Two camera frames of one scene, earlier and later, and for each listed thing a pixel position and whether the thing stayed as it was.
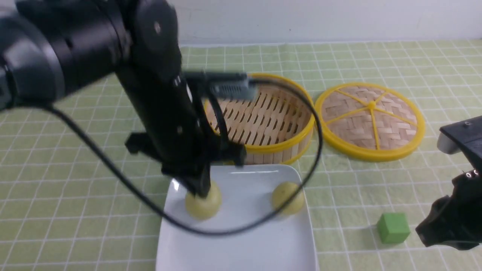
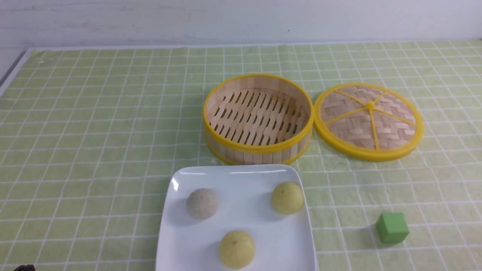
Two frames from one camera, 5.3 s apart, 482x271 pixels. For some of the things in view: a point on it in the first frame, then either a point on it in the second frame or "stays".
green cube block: (393, 227) stays
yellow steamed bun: (281, 192) stays
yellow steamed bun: (204, 208) to (237, 249)
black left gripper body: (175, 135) to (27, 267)
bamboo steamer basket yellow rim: (275, 128) stays
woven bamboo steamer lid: (371, 122) stays
